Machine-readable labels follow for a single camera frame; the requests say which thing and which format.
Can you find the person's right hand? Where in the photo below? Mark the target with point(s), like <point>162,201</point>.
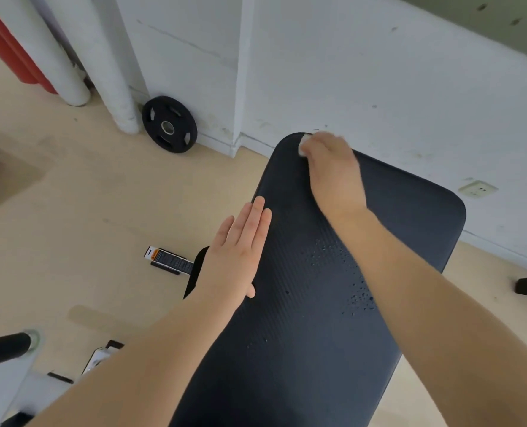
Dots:
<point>334,177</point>

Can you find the person's left hand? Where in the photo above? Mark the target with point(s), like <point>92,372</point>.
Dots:
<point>237,257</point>

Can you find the white cleaning wipe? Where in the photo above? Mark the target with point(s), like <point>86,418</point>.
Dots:
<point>303,144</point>

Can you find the long black back pad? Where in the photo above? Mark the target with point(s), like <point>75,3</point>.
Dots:
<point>299,329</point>

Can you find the person's right forearm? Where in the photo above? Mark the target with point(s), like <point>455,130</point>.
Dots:
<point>446,329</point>

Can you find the person's left forearm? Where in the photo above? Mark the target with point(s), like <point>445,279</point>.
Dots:
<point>148,364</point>

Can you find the black weight plate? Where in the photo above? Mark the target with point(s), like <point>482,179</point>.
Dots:
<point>156,137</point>

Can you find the white exercise machine black roller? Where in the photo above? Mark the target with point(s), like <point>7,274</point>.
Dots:
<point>5,349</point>

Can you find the white wall socket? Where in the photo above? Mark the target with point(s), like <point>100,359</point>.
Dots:
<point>478,189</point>

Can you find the grey perforated wall panel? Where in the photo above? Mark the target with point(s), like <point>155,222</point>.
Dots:
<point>490,17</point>

